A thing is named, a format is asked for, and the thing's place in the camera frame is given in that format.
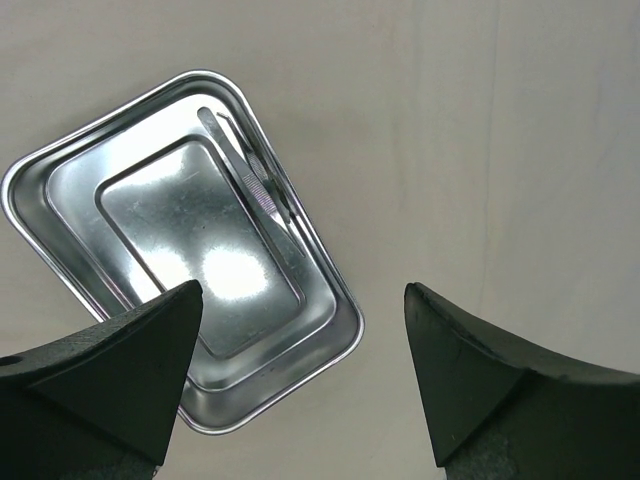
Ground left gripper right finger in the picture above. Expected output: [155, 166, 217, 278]
[404, 283, 639, 479]

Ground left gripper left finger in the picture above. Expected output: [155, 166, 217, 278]
[1, 280, 203, 479]

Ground steel instrument tray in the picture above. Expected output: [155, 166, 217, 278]
[1, 70, 365, 435]

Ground wide steel tweezers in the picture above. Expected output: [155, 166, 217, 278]
[197, 107, 305, 258]

